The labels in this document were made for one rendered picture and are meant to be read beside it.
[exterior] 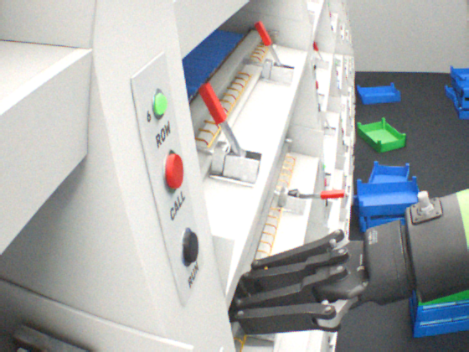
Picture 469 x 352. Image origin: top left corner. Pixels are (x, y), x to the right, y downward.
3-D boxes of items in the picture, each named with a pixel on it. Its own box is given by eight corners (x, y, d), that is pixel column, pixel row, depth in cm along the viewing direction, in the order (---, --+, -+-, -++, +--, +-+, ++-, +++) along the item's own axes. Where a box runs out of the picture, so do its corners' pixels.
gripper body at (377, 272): (399, 200, 49) (309, 225, 52) (404, 254, 41) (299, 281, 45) (414, 261, 51) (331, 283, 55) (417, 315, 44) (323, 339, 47)
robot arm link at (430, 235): (476, 313, 42) (465, 256, 50) (462, 212, 38) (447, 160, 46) (417, 330, 44) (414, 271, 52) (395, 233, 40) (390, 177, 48)
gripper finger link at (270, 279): (345, 255, 48) (347, 245, 49) (235, 273, 53) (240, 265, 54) (356, 287, 49) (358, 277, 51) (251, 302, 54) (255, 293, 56)
